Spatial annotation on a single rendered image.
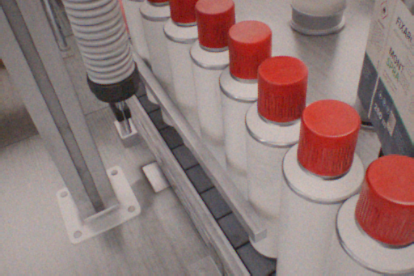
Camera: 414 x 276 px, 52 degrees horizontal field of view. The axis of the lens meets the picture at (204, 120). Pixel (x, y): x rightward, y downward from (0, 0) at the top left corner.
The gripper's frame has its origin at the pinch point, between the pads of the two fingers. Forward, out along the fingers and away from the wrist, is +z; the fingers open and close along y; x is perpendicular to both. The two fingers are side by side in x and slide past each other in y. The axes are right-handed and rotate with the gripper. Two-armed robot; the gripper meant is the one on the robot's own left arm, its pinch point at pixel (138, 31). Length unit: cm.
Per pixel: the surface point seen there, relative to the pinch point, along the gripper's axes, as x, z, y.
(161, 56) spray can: -15.8, 5.3, -2.2
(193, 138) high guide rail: -21.8, 14.1, -3.7
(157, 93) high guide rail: -15.3, 8.9, -4.0
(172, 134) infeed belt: -9.2, 14.6, -2.9
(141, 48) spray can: -10.0, 3.2, -2.7
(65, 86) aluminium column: -20.6, 5.2, -12.7
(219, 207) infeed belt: -19.0, 22.4, -3.2
